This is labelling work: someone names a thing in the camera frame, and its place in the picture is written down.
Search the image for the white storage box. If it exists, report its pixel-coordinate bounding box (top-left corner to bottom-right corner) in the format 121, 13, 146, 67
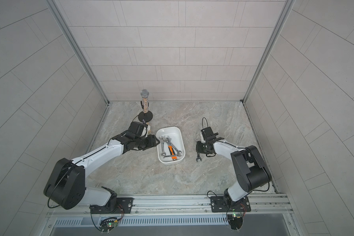
156, 127, 186, 165

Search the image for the small silver wrench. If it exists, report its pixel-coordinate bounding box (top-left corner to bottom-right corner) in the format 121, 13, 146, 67
164, 137, 182, 153

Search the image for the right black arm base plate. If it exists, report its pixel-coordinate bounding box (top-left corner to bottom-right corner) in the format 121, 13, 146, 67
209, 196, 251, 213

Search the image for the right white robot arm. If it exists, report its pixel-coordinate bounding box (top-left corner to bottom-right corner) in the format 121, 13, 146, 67
196, 141, 272, 206

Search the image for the right green circuit board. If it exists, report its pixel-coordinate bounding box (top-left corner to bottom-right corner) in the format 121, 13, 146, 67
226, 214, 243, 231

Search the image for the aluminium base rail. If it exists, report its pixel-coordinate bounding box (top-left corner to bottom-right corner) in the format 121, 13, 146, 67
45, 194, 294, 229

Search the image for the left green circuit board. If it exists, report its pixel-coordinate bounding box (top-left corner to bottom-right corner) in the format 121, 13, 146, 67
99, 217, 119, 233

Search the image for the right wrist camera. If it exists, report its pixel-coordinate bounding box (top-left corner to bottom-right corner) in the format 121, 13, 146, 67
201, 126, 224, 143

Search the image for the silver wrench lying in box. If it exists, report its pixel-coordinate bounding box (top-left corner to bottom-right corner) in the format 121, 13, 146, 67
162, 151, 182, 158

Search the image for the silver combination wrench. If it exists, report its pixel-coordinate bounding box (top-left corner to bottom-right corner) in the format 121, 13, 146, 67
159, 136, 166, 157

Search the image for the orange handled adjustable wrench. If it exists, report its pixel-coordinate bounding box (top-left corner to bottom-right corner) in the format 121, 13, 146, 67
167, 143, 178, 161

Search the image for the long silver wrench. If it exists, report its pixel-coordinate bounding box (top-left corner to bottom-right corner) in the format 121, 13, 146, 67
196, 153, 202, 162

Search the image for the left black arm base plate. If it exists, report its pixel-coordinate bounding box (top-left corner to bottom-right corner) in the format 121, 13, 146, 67
89, 197, 134, 214

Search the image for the green circuit board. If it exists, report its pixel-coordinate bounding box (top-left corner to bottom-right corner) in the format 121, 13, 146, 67
226, 214, 243, 231
99, 217, 119, 233

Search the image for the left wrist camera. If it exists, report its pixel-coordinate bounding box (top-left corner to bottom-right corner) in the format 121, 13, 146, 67
128, 122, 148, 137

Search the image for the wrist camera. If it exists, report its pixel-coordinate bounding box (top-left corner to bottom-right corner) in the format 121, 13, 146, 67
128, 122, 148, 137
201, 126, 224, 143

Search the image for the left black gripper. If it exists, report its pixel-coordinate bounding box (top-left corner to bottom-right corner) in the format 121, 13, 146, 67
134, 134, 162, 150

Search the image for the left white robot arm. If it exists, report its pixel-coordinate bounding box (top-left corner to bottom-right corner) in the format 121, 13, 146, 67
43, 134, 160, 214

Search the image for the purple toy on wooden block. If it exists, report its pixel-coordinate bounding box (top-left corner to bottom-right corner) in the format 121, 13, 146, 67
147, 125, 151, 136

